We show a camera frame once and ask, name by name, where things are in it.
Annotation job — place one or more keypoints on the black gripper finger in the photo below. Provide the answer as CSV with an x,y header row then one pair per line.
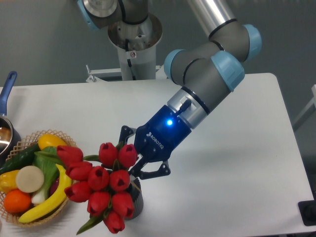
x,y
125,133
137,172

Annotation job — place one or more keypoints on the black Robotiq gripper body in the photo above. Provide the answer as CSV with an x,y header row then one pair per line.
x,y
156,139

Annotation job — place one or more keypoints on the dark grey ribbed vase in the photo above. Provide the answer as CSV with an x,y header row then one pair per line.
x,y
136,193

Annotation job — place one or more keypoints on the red tulip bouquet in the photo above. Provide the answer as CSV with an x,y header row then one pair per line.
x,y
101,181

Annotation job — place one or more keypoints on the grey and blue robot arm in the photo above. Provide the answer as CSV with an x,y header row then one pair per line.
x,y
206,75

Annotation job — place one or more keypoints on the yellow banana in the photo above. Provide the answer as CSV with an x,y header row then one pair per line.
x,y
53,202

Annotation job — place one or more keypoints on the green bok choy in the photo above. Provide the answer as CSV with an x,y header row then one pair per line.
x,y
46,161

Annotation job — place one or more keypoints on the purple eggplant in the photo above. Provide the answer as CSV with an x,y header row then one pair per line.
x,y
54,187

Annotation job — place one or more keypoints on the green cucumber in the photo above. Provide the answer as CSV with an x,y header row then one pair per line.
x,y
21,159

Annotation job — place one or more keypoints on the beige round wooden disc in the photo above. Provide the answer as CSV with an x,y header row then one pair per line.
x,y
29,179

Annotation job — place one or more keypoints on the orange fruit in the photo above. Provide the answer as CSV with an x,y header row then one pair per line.
x,y
17,201

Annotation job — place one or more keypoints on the yellow bell pepper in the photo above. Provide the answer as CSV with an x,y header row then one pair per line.
x,y
7,181

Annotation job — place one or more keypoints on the woven wicker basket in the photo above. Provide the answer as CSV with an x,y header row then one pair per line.
x,y
28,141

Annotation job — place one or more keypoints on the black device at table edge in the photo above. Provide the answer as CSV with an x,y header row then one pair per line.
x,y
308,212

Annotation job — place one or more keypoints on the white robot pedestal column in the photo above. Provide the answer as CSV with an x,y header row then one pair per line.
x,y
135,33

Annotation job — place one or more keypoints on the blue handled saucepan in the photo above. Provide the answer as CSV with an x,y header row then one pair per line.
x,y
9,137

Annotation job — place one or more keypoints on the white frame at right edge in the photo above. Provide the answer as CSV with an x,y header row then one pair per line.
x,y
306,112

